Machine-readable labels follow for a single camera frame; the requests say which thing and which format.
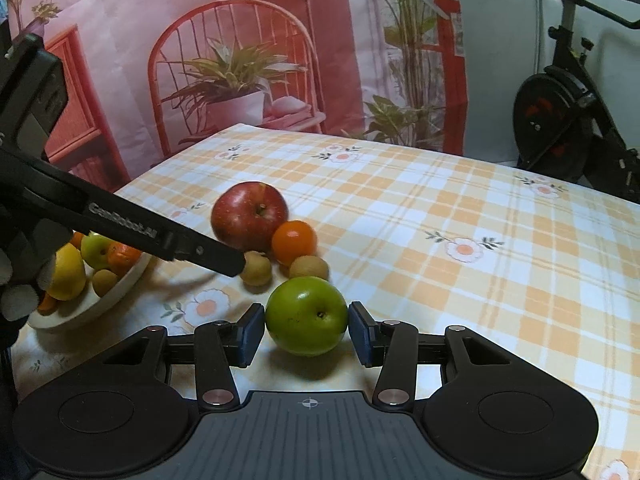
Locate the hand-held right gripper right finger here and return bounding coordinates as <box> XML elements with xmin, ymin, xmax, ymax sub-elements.
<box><xmin>347</xmin><ymin>301</ymin><xmax>513</xmax><ymax>411</ymax></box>

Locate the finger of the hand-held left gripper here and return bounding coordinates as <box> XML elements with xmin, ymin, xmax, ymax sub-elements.
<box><xmin>165</xmin><ymin>230</ymin><xmax>247</xmax><ymax>278</ymax></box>

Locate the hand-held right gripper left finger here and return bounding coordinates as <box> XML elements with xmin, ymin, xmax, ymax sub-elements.
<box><xmin>100</xmin><ymin>302</ymin><xmax>266</xmax><ymax>411</ymax></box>

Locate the brown kiwi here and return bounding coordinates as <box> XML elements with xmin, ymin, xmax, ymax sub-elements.
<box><xmin>289</xmin><ymin>256</ymin><xmax>330</xmax><ymax>283</ymax></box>
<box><xmin>240</xmin><ymin>251</ymin><xmax>273</xmax><ymax>287</ymax></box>

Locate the large green apple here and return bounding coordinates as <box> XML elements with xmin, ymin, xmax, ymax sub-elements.
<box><xmin>265</xmin><ymin>276</ymin><xmax>348</xmax><ymax>357</ymax></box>

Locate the beige plate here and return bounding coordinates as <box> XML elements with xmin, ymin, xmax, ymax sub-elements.
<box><xmin>27</xmin><ymin>247</ymin><xmax>153</xmax><ymax>331</ymax></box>

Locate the person's left hand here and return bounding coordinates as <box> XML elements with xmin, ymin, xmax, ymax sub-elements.
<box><xmin>0</xmin><ymin>205</ymin><xmax>73</xmax><ymax>346</ymax></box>

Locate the red apple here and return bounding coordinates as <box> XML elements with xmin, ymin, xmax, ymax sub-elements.
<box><xmin>210</xmin><ymin>181</ymin><xmax>290</xmax><ymax>253</ymax></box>

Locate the kiwi on plate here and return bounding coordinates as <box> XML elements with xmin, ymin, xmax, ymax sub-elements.
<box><xmin>92</xmin><ymin>268</ymin><xmax>121</xmax><ymax>297</ymax></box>

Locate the small green apple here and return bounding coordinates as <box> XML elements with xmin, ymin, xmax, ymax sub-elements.
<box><xmin>81</xmin><ymin>232</ymin><xmax>116</xmax><ymax>271</ymax></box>

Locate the printed room scene backdrop cloth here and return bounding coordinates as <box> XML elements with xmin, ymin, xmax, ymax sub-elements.
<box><xmin>0</xmin><ymin>0</ymin><xmax>468</xmax><ymax>196</ymax></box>

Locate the yellow lemon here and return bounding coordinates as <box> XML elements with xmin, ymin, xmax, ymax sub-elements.
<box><xmin>47</xmin><ymin>242</ymin><xmax>87</xmax><ymax>302</ymax></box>

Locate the orange checked floral tablecloth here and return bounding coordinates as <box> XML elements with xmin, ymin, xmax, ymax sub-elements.
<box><xmin>10</xmin><ymin>122</ymin><xmax>640</xmax><ymax>480</ymax></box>

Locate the black exercise bike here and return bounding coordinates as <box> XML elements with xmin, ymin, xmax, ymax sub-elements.
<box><xmin>512</xmin><ymin>0</ymin><xmax>640</xmax><ymax>201</ymax></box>

